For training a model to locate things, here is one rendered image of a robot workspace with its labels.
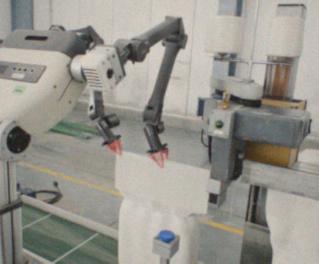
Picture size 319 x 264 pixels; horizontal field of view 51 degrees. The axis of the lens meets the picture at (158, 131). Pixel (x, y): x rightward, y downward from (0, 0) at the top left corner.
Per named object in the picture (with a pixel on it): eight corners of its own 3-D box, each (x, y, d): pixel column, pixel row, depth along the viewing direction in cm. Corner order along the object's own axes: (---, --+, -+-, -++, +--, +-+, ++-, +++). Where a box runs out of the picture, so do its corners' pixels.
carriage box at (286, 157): (229, 166, 153) (237, 99, 146) (249, 151, 182) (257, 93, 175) (286, 180, 141) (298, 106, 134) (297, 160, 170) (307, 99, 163)
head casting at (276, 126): (207, 177, 127) (215, 100, 120) (229, 162, 148) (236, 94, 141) (291, 198, 113) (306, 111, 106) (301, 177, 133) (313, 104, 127)
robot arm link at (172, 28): (167, 11, 155) (187, 12, 150) (168, 39, 162) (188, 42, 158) (111, 42, 123) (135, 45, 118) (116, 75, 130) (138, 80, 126)
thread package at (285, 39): (260, 56, 136) (265, 12, 132) (268, 56, 148) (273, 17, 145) (298, 58, 129) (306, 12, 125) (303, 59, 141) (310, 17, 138)
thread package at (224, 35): (198, 53, 148) (201, 12, 144) (211, 54, 162) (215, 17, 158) (234, 56, 140) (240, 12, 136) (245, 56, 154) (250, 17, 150)
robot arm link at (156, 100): (164, 29, 156) (185, 31, 152) (168, 34, 161) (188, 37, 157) (137, 117, 153) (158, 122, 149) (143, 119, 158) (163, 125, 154)
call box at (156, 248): (151, 252, 126) (152, 238, 125) (161, 243, 133) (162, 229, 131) (170, 260, 122) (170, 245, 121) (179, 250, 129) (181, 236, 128)
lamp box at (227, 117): (207, 134, 119) (210, 110, 117) (212, 133, 123) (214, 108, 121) (228, 138, 115) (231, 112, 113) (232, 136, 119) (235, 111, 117)
